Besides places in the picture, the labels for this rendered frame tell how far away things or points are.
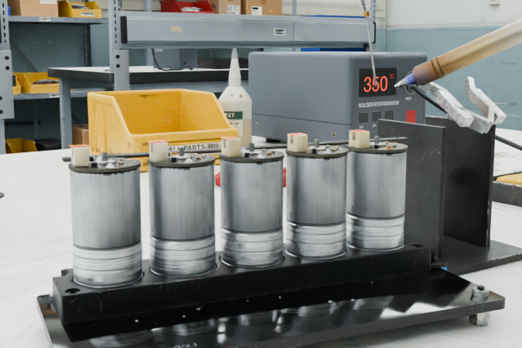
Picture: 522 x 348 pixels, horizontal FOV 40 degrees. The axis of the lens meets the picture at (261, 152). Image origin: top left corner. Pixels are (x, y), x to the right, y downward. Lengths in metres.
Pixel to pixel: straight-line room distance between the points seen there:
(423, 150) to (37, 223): 0.23
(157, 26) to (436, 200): 2.52
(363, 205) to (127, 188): 0.10
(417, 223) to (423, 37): 5.91
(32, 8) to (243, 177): 4.20
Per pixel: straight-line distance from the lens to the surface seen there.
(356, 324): 0.25
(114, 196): 0.25
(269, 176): 0.27
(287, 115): 0.72
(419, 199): 0.35
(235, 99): 0.69
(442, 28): 6.12
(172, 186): 0.26
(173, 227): 0.26
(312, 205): 0.28
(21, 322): 0.29
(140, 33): 2.79
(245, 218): 0.27
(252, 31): 3.06
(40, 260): 0.37
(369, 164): 0.29
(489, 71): 5.82
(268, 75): 0.74
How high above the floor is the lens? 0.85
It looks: 9 degrees down
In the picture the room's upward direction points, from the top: straight up
